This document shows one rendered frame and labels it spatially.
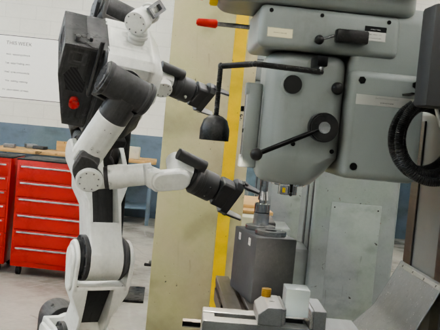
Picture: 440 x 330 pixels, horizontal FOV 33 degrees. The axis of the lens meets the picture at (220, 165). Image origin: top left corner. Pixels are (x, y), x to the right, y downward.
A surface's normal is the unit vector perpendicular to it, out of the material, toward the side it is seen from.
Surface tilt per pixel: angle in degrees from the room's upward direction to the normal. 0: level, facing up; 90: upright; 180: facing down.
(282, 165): 118
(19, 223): 90
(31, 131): 90
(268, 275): 90
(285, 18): 90
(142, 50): 34
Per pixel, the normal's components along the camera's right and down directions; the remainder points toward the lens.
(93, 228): 0.46, -0.19
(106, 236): 0.44, -0.41
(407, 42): 0.07, 0.06
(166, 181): 0.13, 0.51
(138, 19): -0.33, 0.45
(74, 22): 0.33, -0.77
